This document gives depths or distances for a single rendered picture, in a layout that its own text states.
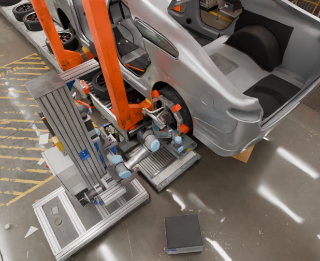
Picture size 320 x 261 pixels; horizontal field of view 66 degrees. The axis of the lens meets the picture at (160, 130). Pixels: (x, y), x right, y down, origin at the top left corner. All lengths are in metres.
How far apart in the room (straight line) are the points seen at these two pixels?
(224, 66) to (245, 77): 0.32
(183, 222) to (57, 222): 1.54
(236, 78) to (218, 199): 1.67
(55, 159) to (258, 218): 2.51
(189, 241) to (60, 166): 1.56
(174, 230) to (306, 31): 2.90
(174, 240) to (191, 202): 0.71
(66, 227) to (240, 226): 2.13
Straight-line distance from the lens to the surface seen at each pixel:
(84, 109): 2.67
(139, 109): 3.52
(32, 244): 3.76
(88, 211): 3.39
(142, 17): 3.08
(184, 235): 2.97
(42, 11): 4.49
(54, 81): 2.09
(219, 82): 2.39
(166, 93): 3.04
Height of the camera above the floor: 3.18
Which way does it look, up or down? 50 degrees down
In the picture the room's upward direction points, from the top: 6 degrees counter-clockwise
